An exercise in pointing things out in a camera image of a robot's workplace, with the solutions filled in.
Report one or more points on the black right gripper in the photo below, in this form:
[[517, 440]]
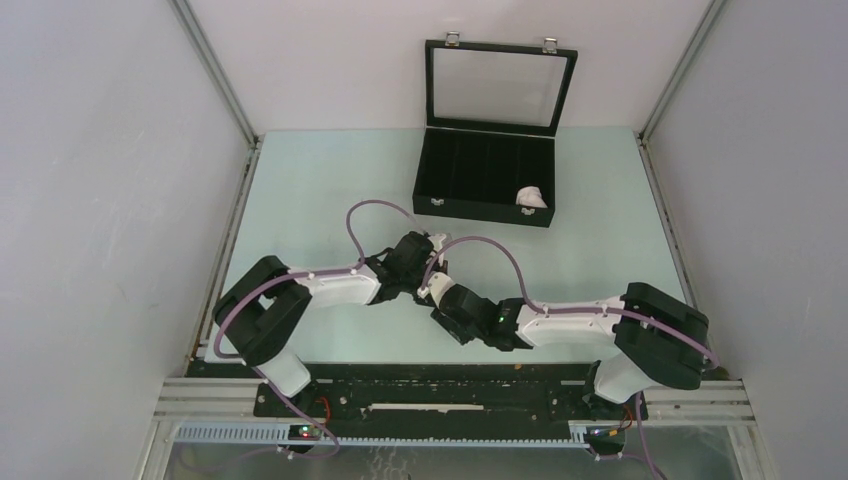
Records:
[[448, 326]]

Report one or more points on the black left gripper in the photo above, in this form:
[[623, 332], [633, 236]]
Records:
[[425, 265]]

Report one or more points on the white sock with black stripes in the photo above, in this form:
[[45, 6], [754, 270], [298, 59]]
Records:
[[530, 196]]

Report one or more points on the black display case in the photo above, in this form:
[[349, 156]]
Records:
[[492, 115]]

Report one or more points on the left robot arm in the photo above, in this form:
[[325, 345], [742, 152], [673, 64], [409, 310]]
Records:
[[257, 316]]

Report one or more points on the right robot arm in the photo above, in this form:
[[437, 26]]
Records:
[[659, 341]]

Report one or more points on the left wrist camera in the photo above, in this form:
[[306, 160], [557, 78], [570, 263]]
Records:
[[438, 241]]

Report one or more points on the left aluminium frame post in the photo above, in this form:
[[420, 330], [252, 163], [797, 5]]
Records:
[[197, 37]]

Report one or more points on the aluminium frame post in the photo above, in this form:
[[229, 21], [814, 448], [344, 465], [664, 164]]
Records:
[[197, 37], [694, 45]]

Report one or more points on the right aluminium frame post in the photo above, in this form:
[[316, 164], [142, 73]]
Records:
[[694, 45]]

